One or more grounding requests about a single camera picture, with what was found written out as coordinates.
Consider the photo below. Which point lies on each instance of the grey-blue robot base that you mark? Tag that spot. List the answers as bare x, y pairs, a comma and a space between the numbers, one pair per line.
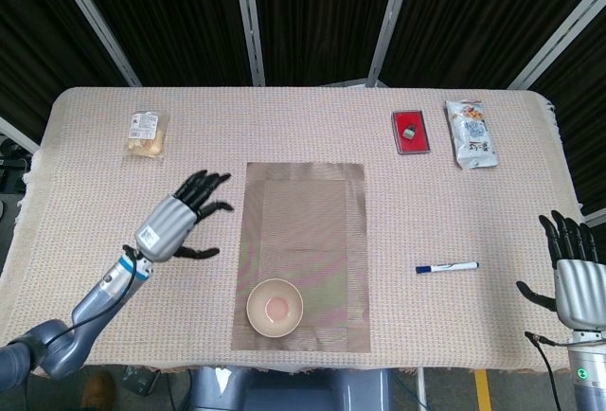
293, 392

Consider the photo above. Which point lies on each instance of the white marker with blue cap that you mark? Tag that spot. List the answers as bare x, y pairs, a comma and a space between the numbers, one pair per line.
450, 267

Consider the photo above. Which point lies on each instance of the white printed snack packet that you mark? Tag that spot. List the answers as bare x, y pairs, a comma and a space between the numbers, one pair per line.
473, 141

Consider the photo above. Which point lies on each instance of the small grey cube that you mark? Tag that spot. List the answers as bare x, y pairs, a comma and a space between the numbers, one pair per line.
409, 132

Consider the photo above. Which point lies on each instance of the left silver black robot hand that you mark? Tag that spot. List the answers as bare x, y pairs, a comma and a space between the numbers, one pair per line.
163, 228

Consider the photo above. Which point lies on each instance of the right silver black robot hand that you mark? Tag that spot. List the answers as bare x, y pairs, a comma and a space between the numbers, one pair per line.
582, 292

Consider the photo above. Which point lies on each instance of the clear bag of biscuits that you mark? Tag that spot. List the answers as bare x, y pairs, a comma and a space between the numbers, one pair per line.
144, 138

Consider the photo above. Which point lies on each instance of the red stamp pad tray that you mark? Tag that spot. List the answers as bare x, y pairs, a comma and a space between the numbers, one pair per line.
419, 143

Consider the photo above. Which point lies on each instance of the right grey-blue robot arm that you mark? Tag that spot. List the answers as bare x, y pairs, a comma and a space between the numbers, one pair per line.
589, 373

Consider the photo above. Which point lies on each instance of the grey metal partition post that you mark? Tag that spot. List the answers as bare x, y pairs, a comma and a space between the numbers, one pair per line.
558, 34
390, 23
250, 23
597, 218
19, 134
94, 23

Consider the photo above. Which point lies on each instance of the beige waffle-weave tablecloth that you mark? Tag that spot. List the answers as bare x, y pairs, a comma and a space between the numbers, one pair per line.
303, 122

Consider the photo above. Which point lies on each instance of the black pleated curtain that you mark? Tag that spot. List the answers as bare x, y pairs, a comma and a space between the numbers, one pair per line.
28, 41
473, 18
322, 18
165, 18
587, 122

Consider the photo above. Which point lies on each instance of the black box under table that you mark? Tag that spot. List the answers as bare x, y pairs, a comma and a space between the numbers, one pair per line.
139, 380

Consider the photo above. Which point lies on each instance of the brown woven placemat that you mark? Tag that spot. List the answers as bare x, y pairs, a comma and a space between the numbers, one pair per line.
303, 221

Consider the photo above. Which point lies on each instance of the beige bowl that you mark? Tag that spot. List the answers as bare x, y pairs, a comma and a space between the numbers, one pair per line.
265, 321

